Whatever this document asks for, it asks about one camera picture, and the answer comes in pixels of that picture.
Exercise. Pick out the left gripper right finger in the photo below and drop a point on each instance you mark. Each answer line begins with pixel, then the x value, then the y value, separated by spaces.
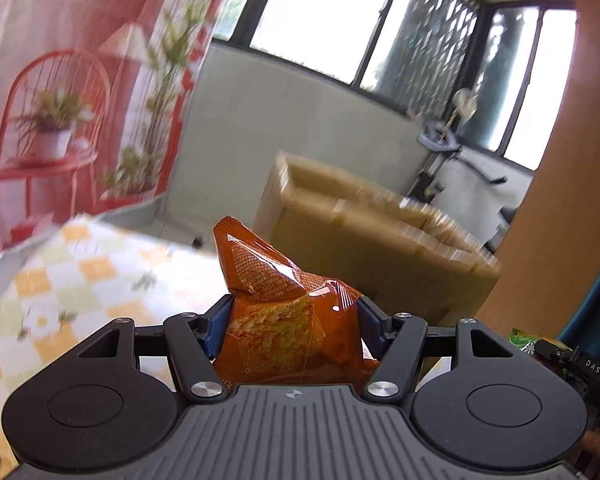
pixel 396 342

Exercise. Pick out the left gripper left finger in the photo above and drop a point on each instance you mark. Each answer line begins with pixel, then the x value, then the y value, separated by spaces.
pixel 194 341

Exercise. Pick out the orange snack bag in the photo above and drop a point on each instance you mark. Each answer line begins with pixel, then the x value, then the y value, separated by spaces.
pixel 287 326

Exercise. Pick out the dark green snack bag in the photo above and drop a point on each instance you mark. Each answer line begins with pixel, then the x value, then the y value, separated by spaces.
pixel 523 341

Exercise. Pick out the brown cardboard box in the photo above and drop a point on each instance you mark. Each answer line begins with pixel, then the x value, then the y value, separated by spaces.
pixel 406 256

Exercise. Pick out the checkered floral tablecloth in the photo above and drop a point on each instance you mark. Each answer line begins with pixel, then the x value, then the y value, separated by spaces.
pixel 57 290

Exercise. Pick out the wooden headboard panel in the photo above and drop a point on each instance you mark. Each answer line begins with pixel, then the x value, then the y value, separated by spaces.
pixel 551 255

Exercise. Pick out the black exercise bike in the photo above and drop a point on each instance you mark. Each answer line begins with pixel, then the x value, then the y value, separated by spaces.
pixel 477 191

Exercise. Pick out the pink printed backdrop curtain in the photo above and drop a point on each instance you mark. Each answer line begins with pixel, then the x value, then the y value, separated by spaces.
pixel 93 96

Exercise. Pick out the window with black frame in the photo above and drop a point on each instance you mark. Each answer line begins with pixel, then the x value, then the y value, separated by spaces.
pixel 494 70

